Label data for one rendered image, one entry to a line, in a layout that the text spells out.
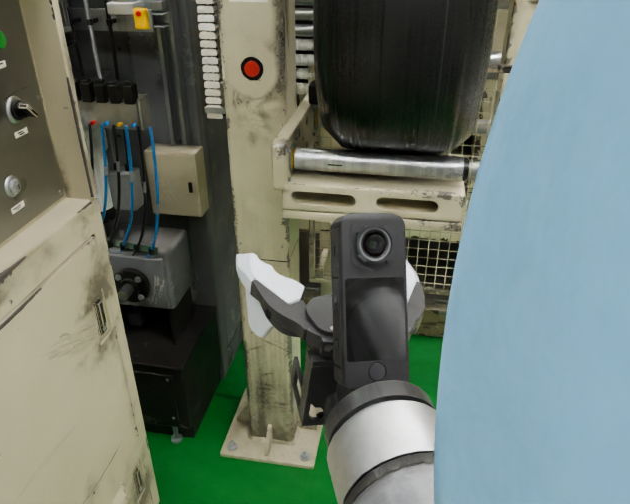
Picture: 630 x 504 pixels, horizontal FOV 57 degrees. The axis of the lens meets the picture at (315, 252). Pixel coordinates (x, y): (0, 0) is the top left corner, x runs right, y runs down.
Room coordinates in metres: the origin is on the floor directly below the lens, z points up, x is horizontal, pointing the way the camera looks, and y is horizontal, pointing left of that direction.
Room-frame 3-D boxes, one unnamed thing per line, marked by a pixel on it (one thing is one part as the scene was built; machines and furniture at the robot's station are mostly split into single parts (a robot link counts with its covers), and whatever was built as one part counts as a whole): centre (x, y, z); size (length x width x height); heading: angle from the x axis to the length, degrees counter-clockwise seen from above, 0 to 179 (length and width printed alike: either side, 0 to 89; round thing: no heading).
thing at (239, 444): (1.24, 0.11, 0.02); 0.27 x 0.27 x 0.04; 80
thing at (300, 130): (1.24, 0.03, 0.90); 0.40 x 0.03 x 0.10; 170
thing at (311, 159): (1.08, -0.12, 0.90); 0.35 x 0.05 x 0.05; 80
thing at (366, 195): (1.08, -0.12, 0.83); 0.36 x 0.09 x 0.06; 80
